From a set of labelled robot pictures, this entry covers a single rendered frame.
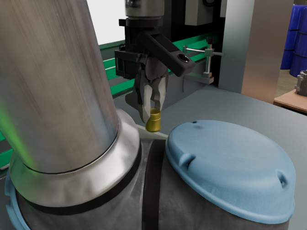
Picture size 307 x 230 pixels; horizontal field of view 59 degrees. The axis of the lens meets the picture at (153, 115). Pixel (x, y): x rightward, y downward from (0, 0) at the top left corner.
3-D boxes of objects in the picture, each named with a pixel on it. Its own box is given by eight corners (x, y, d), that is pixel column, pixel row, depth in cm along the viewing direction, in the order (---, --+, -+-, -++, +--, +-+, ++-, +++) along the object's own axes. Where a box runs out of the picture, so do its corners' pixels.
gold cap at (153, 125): (164, 128, 61) (164, 110, 59) (155, 133, 59) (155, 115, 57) (151, 123, 63) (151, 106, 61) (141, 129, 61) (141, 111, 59)
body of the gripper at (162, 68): (138, 70, 63) (136, 14, 57) (169, 76, 58) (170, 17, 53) (115, 78, 57) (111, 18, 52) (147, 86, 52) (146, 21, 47)
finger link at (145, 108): (129, 117, 61) (131, 76, 59) (150, 124, 58) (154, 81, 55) (119, 120, 59) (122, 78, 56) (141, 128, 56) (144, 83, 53)
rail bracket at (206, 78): (185, 88, 115) (187, 33, 105) (222, 96, 106) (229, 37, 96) (179, 91, 112) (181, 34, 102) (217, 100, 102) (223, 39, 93)
